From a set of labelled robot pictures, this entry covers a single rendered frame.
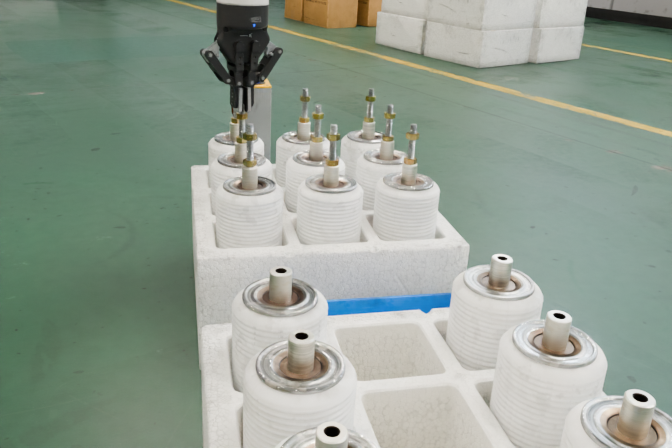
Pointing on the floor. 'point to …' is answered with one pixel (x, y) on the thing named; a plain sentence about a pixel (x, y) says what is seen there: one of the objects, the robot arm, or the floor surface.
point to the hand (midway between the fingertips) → (241, 98)
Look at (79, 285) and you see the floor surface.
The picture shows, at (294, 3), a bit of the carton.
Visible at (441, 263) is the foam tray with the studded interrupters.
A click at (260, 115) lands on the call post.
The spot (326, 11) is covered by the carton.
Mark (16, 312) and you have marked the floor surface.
